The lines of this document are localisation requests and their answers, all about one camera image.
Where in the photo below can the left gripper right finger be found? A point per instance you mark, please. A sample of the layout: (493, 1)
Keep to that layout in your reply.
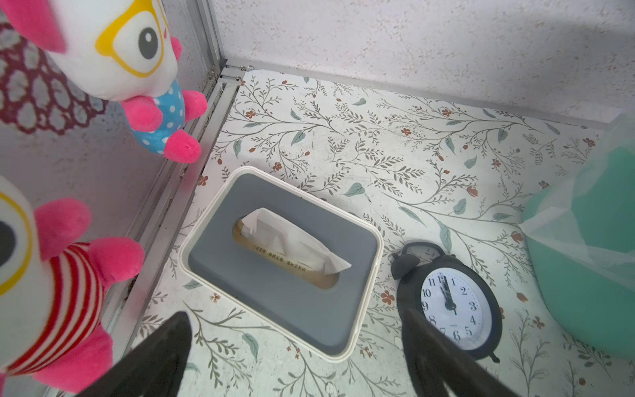
(437, 367)

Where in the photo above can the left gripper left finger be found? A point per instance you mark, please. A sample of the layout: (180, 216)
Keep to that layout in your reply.
(154, 368)

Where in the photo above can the black alarm clock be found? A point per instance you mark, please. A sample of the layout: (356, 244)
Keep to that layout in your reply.
(450, 295)

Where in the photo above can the plush toy red striped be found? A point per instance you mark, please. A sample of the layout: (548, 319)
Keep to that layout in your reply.
(53, 289)

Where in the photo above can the white tissue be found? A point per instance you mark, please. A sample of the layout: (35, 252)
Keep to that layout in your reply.
(278, 236)

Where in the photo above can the green trash bin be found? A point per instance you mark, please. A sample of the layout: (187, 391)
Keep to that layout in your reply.
(591, 308)

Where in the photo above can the plush toy blue dotted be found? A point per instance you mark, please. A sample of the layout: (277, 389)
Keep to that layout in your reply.
(122, 52)

